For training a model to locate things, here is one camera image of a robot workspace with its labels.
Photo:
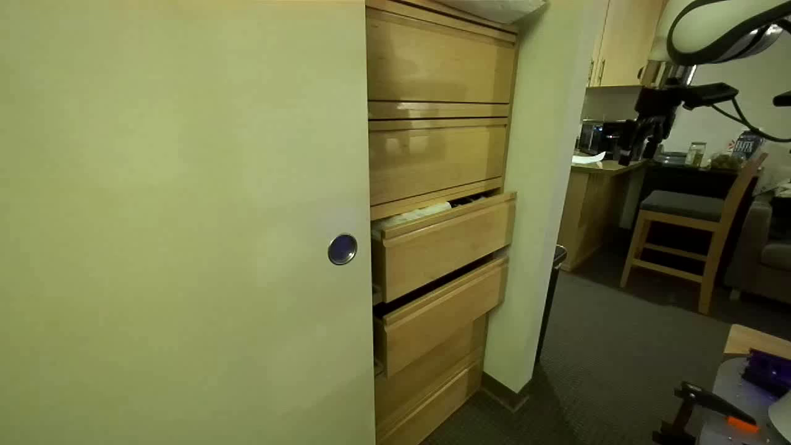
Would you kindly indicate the black coffee machine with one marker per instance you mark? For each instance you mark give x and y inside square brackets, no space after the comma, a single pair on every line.
[602,139]

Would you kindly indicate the white papers on desk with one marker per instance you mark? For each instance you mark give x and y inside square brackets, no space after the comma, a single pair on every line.
[590,160]

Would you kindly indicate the grey sofa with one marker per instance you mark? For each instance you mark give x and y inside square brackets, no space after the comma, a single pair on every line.
[769,263]

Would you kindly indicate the round grey stool top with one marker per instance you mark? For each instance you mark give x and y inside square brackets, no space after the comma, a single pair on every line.
[737,386]

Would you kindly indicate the wooden chair grey cushion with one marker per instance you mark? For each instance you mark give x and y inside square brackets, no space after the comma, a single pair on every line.
[684,203]

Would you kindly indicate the wooden drawer slightly ajar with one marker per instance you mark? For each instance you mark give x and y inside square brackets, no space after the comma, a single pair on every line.
[441,318]

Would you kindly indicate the small orange tool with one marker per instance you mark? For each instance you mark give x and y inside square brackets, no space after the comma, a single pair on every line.
[742,425]

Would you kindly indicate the small glass jar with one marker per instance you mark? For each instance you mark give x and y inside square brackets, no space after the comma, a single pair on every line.
[699,155]

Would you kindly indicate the tall wooden drawer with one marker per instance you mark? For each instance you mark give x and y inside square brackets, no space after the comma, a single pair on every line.
[437,59]

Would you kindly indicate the white folded clothes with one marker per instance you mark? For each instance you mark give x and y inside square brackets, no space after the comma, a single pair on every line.
[417,217]

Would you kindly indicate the white rounded object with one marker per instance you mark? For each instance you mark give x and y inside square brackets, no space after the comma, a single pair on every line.
[782,421]

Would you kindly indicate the lowest wooden drawer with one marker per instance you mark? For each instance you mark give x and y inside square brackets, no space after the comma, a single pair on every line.
[428,386]

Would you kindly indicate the wooden drawer holding clothes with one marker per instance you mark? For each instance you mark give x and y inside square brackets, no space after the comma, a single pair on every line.
[446,249]

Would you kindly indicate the cream sliding closet door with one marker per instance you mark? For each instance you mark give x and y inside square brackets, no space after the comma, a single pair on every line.
[164,206]

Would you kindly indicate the round recessed door pull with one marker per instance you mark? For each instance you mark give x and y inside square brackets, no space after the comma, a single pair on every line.
[343,250]

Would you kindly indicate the light wooden board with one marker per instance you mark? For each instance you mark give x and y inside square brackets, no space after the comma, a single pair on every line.
[757,341]

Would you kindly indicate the black clamp stand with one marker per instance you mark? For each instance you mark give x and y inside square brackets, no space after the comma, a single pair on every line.
[701,399]

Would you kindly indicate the wooden drawer cabinet frame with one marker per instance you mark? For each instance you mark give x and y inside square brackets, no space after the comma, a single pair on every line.
[437,109]

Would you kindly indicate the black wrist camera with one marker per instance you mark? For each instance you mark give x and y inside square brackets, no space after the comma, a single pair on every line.
[710,96]

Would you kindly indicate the purple block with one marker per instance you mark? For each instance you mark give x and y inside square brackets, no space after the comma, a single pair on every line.
[769,372]

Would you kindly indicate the light wooden desk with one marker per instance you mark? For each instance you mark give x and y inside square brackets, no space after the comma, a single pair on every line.
[590,206]

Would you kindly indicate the small black fixture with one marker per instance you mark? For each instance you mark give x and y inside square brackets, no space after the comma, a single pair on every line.
[782,98]

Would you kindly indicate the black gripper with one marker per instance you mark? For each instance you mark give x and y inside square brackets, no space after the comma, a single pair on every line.
[658,101]

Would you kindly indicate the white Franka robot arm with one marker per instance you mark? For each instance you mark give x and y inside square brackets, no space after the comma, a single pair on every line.
[725,25]

